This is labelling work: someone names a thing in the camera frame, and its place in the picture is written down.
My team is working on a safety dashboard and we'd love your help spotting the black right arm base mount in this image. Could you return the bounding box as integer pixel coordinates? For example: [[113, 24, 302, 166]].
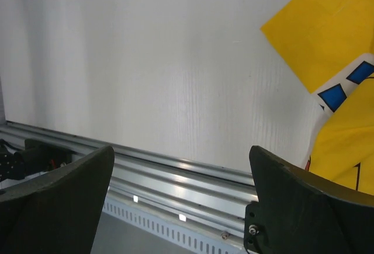
[[1, 138, 72, 181]]

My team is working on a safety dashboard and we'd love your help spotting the aluminium frame rail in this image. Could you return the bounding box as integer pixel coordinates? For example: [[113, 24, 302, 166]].
[[0, 121, 259, 245]]

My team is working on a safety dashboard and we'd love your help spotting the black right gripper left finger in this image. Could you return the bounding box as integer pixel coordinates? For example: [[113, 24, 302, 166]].
[[1, 146, 115, 253]]

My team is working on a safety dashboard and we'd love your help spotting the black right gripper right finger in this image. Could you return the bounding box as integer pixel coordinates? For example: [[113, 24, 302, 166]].
[[244, 145, 373, 253]]

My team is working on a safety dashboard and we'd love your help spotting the perforated grey cable duct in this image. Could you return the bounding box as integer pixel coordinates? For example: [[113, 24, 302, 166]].
[[103, 199, 245, 253]]

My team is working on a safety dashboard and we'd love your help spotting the yellow cartoon placemat cloth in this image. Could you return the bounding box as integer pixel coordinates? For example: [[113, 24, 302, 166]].
[[261, 0, 373, 194]]

